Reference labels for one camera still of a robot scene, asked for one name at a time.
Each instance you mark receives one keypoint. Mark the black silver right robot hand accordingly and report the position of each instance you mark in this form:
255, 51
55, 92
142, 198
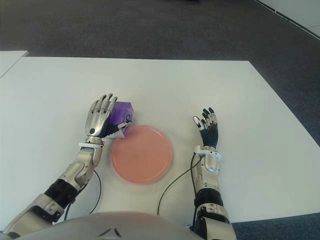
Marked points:
210, 135

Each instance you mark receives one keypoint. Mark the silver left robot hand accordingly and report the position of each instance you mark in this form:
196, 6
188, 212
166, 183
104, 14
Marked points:
97, 120

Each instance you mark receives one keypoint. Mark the purple white tissue pack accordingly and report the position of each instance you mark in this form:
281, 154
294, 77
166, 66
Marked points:
122, 111

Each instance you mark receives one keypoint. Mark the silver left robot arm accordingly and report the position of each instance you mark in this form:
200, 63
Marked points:
85, 160

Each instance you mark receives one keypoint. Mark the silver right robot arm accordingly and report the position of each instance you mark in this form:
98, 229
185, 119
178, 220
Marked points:
211, 165

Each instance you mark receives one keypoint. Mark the pink round plate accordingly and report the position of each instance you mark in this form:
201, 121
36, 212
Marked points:
142, 157

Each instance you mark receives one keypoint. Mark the grey robot torso shell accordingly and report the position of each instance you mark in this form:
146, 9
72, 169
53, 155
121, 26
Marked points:
120, 225

